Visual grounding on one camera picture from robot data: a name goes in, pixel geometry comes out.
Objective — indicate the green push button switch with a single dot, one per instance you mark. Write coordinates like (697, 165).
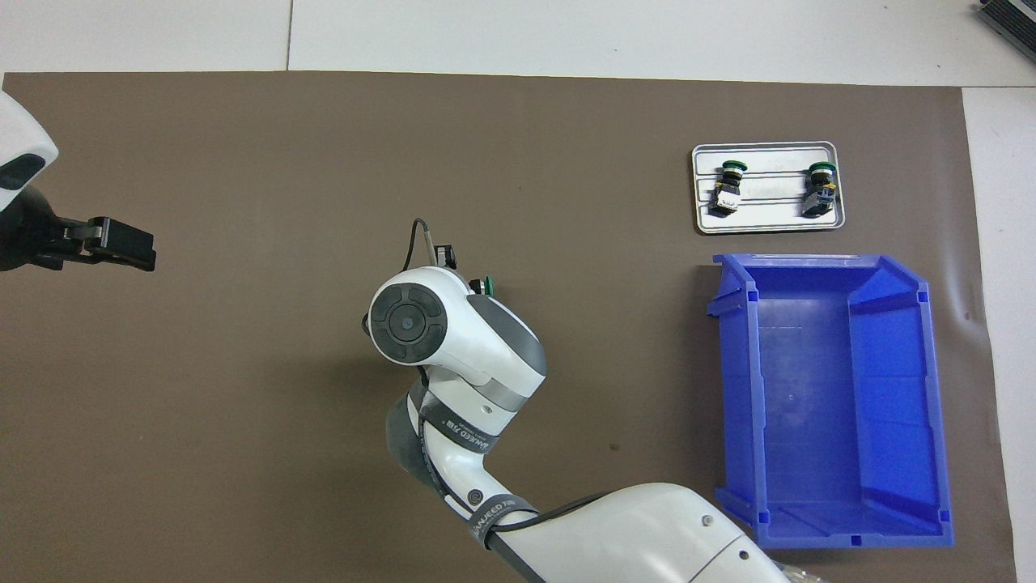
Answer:
(820, 190)
(728, 188)
(487, 285)

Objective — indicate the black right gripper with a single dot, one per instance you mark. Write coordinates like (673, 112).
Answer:
(450, 259)

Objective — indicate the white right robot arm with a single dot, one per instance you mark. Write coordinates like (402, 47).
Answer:
(631, 534)

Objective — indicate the grey ribbed device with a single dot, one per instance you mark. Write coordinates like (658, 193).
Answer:
(1012, 20)

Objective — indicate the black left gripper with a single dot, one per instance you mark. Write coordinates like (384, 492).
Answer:
(24, 235)

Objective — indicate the blue plastic storage bin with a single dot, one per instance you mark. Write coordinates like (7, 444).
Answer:
(825, 405)

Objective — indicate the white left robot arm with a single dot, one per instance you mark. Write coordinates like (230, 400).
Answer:
(20, 138)

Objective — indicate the brown table mat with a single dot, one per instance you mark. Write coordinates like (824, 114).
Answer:
(283, 162)

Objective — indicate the grey metal tray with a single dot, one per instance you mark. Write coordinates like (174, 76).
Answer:
(769, 219)

